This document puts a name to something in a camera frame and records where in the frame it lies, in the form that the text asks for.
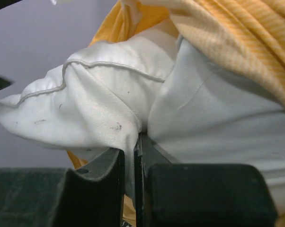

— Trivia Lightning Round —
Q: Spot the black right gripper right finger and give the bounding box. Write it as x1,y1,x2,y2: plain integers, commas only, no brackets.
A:
134,134,278,227

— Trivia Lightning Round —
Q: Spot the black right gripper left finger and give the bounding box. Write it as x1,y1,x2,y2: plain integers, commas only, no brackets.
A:
0,148,125,227

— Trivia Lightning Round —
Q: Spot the white pillow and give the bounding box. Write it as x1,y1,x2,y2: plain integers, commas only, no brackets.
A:
0,29,285,214

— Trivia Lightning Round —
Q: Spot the orange cartoon print pillowcase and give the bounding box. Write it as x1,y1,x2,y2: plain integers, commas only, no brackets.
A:
66,0,285,227

